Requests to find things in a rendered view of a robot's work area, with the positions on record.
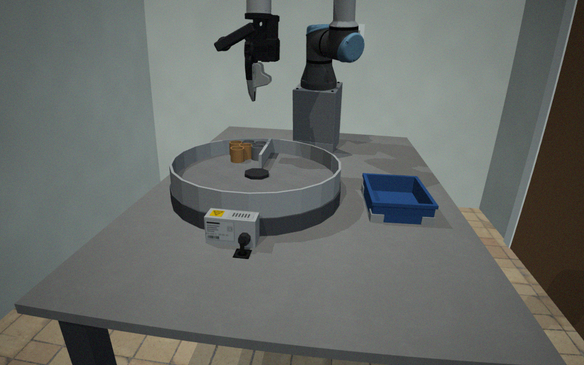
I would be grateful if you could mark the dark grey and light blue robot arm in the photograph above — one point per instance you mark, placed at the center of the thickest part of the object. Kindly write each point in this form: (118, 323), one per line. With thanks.
(338, 40)

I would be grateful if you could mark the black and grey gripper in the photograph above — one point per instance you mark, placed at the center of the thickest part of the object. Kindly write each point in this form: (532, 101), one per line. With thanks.
(264, 47)

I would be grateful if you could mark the blue plastic crate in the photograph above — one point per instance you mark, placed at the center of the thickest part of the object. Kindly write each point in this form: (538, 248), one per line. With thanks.
(397, 199)

